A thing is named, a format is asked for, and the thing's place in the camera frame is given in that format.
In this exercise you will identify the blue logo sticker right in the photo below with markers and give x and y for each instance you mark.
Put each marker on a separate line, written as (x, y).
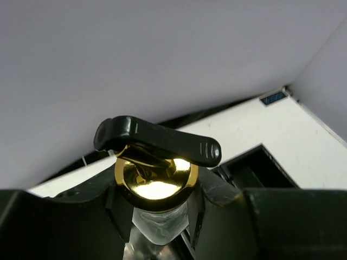
(273, 98)

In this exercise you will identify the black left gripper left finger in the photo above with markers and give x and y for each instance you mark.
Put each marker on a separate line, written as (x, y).
(76, 224)

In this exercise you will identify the black three-compartment organizer tray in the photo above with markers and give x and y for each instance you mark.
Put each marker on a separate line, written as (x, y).
(256, 167)

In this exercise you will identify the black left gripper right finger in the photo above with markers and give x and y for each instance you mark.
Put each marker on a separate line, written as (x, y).
(265, 223)

